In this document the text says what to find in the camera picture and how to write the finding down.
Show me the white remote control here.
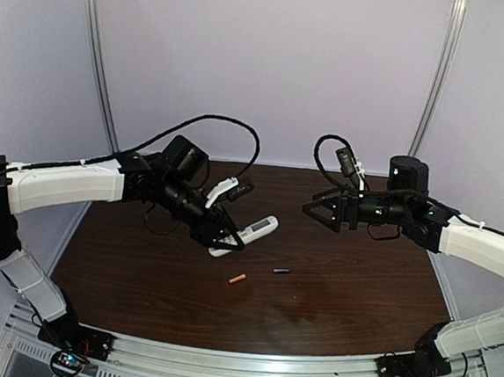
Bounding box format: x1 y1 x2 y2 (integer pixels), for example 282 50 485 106
208 215 279 257

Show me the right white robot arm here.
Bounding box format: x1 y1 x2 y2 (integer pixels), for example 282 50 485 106
303 156 504 374

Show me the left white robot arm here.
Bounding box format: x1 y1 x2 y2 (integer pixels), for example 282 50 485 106
0 135 245 350

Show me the orange battery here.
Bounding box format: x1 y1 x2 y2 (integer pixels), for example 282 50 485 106
229 273 247 285

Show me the blue purple battery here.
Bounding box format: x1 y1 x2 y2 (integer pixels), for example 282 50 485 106
272 268 290 275

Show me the right black cable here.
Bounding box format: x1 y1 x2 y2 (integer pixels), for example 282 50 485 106
310 134 372 193

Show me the black cable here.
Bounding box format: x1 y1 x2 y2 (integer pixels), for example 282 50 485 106
116 105 264 185
310 134 372 193

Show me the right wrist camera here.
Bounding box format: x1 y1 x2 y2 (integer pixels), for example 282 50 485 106
335 147 365 190

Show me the left black cable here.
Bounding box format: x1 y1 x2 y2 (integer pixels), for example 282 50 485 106
116 105 264 185

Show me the aluminium front rail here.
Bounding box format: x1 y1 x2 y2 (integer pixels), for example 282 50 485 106
0 302 495 377

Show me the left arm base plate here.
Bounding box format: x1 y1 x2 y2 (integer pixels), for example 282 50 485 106
37 322 113 362

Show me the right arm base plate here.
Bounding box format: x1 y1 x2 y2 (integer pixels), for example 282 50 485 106
375 352 452 377

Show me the right aluminium frame post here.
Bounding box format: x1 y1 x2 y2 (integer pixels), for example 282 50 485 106
408 0 468 157

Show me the aluminium frame post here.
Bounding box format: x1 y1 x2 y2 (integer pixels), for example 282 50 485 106
408 0 468 157
84 0 120 153

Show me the left aluminium frame post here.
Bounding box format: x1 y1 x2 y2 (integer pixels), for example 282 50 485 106
84 0 120 153

